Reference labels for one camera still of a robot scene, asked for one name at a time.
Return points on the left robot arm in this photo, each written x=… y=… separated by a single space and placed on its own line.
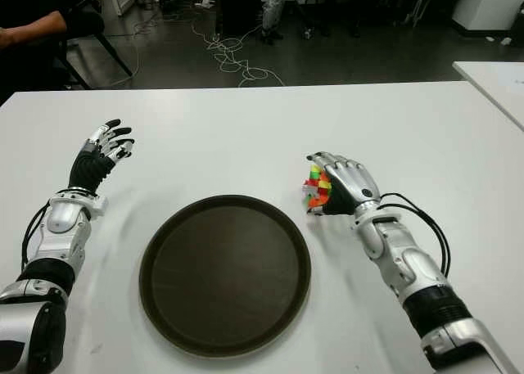
x=57 y=220

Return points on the black office chair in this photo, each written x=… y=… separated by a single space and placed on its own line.
x=116 y=57

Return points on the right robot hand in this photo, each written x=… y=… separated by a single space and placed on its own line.
x=354 y=181

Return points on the white power strip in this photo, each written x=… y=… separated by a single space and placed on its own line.
x=204 y=3

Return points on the brown round plate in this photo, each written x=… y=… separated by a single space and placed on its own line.
x=225 y=276

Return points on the white side table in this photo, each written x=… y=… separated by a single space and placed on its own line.
x=495 y=83

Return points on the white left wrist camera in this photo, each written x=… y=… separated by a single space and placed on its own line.
x=99 y=207

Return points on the bystander bare forearm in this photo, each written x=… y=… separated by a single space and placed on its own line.
x=39 y=28

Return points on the multicoloured Rubik's cube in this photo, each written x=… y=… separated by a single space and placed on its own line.
x=319 y=186

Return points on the chrome frame stool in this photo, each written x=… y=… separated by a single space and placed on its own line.
x=417 y=10

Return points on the black cabinet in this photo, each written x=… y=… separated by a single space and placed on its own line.
x=239 y=10

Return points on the small white floor scrap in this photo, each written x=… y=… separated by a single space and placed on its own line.
x=506 y=41

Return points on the white slanted cabinet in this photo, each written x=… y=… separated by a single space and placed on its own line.
x=487 y=5

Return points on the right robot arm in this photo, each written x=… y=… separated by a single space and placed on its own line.
x=409 y=259

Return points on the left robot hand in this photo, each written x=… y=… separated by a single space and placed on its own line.
x=84 y=169

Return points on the bystander bare hand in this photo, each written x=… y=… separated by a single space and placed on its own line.
x=6 y=37

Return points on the bystander black clothed body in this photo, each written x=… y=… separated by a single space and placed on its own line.
x=84 y=22

